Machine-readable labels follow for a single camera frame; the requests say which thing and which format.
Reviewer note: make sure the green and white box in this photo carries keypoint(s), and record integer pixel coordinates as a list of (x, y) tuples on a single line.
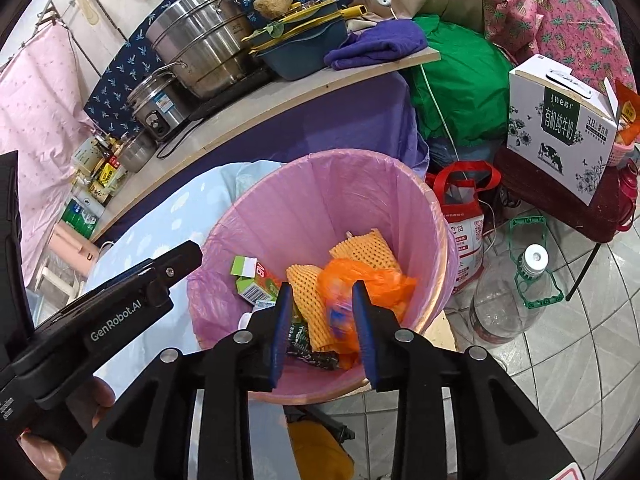
[(87, 155)]

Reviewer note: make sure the red plastic jug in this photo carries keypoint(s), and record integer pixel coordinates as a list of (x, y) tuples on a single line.
[(627, 195)]

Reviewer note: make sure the yellow foam fruit net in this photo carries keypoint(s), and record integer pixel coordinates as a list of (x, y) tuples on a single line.
[(305, 300), (365, 250)]

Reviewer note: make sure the orange plastic bag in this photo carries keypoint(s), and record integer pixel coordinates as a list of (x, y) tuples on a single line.
[(395, 285)]

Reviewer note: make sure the loofah sponge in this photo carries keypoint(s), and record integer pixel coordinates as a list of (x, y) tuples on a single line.
[(272, 2)]

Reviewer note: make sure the small steel pot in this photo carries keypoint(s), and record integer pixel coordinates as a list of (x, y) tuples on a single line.
[(135, 152)]

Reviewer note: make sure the large steel steamer pot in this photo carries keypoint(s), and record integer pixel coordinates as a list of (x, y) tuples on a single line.
[(200, 45)]

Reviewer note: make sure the pink plastic basket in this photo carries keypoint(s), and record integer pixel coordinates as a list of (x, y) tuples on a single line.
[(622, 152)]

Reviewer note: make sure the light green small carton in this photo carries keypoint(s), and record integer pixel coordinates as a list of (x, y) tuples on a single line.
[(257, 285)]

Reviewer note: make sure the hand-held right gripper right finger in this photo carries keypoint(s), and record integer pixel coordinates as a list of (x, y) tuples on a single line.
[(367, 340)]

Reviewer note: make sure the white milk carton box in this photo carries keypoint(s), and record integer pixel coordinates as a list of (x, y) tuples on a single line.
[(550, 125)]

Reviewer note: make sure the red and white shopping bag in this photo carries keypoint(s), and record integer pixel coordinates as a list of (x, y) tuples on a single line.
[(467, 240)]

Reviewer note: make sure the pink lined trash bin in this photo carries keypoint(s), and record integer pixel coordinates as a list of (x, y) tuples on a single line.
[(350, 200)]

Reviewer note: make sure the purple towel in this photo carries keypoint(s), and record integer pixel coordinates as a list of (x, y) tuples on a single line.
[(375, 42)]

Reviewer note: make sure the clear large water bottle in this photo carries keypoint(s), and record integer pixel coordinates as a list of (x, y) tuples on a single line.
[(505, 300)]

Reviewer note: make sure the purple cloth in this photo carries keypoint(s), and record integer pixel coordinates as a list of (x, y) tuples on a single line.
[(350, 120)]

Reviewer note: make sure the blue printed cloth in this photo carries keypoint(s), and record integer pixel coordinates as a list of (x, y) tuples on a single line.
[(130, 65)]

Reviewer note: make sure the pink curtain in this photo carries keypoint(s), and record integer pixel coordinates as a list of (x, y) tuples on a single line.
[(40, 125)]

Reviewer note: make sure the silver rice cooker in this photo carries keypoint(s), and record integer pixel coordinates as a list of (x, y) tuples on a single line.
[(155, 105)]

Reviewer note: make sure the yellow plastic tray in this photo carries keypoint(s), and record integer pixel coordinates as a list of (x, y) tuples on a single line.
[(300, 22)]

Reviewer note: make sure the black induction cooker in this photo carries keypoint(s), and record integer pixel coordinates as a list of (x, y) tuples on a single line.
[(220, 100)]

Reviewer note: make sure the orange snack packet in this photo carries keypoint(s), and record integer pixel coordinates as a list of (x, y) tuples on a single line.
[(629, 110)]

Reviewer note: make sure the white electric kettle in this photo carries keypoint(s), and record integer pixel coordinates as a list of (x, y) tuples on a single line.
[(55, 280)]

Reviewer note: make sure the yellow cloth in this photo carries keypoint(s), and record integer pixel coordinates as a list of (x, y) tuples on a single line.
[(320, 450)]

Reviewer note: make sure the green and white canister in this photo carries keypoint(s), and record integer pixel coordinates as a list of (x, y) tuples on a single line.
[(77, 217)]

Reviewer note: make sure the dark red covered stool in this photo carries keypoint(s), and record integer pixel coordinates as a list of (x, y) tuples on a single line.
[(530, 185)]

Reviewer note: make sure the dark sauce bottle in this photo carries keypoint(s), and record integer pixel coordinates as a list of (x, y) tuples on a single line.
[(104, 147)]

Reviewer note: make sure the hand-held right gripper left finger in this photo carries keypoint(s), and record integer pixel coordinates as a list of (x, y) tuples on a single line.
[(281, 340)]

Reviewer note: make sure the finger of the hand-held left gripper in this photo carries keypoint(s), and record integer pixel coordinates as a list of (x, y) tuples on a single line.
[(175, 265)]

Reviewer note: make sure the pink pineapple print cloth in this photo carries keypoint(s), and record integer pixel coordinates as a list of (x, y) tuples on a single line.
[(550, 10)]

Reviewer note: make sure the person's left hand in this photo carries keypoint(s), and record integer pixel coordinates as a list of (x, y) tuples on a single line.
[(95, 397)]

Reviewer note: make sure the green bag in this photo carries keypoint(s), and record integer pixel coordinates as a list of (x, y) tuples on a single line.
[(460, 75)]

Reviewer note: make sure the yellow label jar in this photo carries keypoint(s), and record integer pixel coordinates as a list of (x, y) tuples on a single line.
[(104, 180)]

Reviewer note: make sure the wooden counter board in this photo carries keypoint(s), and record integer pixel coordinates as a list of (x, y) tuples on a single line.
[(300, 95)]

